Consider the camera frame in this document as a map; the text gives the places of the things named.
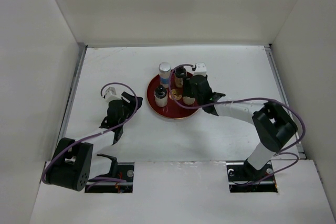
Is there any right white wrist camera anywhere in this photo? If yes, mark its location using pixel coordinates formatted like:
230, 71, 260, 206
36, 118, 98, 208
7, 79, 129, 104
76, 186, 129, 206
193, 62, 207, 77

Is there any purple cable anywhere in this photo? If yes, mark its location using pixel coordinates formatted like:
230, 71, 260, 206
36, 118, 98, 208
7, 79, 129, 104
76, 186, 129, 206
38, 81, 140, 190
167, 63, 307, 185

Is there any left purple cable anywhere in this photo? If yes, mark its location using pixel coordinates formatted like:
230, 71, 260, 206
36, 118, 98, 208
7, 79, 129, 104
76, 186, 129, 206
38, 81, 140, 190

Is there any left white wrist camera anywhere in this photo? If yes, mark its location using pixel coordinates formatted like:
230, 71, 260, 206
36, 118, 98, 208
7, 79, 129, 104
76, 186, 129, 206
103, 87, 121, 103

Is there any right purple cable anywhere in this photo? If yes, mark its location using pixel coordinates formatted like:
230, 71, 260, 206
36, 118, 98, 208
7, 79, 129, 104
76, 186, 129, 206
167, 63, 307, 185

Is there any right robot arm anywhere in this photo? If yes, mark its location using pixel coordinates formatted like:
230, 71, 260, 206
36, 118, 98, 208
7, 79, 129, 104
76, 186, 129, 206
183, 75, 298, 180

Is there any red round tray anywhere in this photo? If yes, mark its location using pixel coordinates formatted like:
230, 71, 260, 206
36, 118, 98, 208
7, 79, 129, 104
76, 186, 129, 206
146, 74, 198, 119

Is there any blue label spice jar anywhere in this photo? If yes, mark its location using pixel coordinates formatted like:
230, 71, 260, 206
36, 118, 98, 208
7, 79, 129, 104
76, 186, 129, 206
159, 62, 171, 88

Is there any white condiment bottle black cap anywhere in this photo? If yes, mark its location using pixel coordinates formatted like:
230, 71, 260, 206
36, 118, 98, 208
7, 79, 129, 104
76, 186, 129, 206
154, 84, 167, 108

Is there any brown condiment bottle black cap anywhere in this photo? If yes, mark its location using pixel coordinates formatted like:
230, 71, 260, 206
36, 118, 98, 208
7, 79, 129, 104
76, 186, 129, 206
174, 66, 187, 88

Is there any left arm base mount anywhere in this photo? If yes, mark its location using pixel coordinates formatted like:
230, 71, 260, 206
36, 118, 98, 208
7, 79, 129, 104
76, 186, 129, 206
85, 154, 135, 194

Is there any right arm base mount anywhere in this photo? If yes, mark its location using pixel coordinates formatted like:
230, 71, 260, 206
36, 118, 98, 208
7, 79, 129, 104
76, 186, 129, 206
226, 161, 278, 193

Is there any clear bottle black stopper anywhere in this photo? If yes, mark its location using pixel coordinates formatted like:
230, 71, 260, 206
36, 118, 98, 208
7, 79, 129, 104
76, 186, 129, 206
182, 96, 195, 105

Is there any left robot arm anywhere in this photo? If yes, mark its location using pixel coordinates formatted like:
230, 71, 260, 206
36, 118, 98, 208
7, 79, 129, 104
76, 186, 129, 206
42, 87, 143, 191

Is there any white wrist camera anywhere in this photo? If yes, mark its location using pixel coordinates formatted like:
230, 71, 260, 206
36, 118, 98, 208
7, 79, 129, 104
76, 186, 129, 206
103, 87, 121, 103
193, 62, 207, 77

